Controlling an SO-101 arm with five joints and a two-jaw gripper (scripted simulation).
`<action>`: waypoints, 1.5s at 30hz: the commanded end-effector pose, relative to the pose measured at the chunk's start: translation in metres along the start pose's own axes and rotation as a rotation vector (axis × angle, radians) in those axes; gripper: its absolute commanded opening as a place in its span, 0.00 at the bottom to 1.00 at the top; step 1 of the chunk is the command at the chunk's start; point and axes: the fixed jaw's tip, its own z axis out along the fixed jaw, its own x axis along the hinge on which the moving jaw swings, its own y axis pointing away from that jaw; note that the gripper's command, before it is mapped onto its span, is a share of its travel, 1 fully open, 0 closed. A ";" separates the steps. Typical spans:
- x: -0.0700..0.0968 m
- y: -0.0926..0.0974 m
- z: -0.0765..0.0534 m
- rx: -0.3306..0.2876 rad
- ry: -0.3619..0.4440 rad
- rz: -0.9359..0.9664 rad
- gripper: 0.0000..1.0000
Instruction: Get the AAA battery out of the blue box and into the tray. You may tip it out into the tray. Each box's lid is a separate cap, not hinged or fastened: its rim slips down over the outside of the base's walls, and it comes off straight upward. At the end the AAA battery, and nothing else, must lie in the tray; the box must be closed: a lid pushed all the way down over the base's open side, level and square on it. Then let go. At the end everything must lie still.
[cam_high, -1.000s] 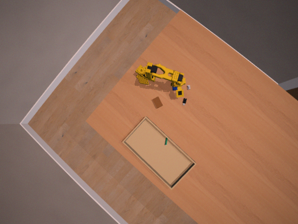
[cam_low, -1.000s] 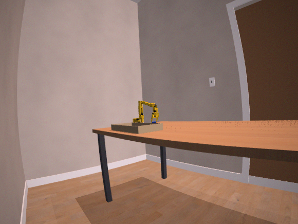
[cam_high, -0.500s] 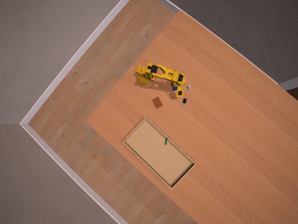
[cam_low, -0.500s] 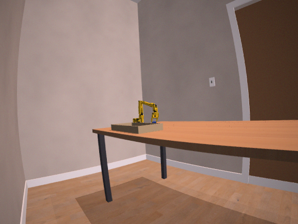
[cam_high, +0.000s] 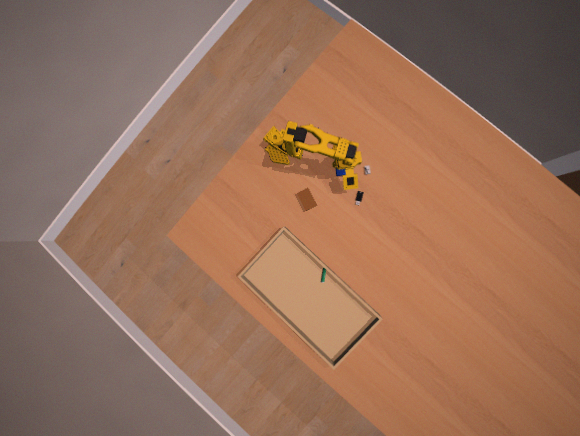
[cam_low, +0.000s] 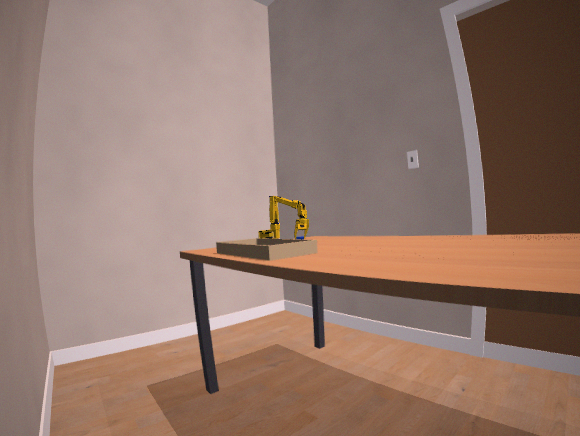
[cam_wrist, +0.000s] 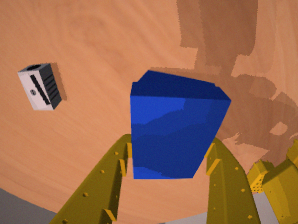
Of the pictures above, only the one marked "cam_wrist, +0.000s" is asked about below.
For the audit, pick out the pencil sharpener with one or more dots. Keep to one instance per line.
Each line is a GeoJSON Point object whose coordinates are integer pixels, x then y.
{"type": "Point", "coordinates": [40, 86]}

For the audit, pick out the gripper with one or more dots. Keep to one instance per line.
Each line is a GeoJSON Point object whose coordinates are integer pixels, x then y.
{"type": "Point", "coordinates": [96, 200]}

